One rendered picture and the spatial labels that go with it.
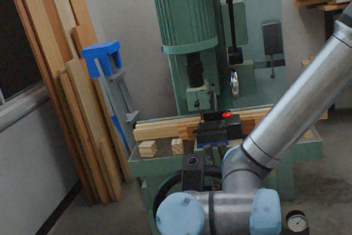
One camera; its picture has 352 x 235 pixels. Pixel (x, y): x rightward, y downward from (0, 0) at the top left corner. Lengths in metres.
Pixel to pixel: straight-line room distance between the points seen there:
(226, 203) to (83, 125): 2.00
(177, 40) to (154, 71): 2.60
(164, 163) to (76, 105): 1.40
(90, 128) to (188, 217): 2.00
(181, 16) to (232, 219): 0.68
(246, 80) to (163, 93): 2.43
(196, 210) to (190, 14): 0.67
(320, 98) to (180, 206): 0.29
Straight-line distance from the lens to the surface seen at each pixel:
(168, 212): 0.57
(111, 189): 2.71
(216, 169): 0.95
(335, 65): 0.63
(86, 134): 2.54
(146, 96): 3.81
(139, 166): 1.18
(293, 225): 1.22
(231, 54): 1.31
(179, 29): 1.11
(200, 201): 0.59
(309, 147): 1.15
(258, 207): 0.58
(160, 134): 1.29
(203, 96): 1.18
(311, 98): 0.63
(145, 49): 3.67
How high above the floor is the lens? 1.41
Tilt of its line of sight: 21 degrees down
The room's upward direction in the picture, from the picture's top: 10 degrees counter-clockwise
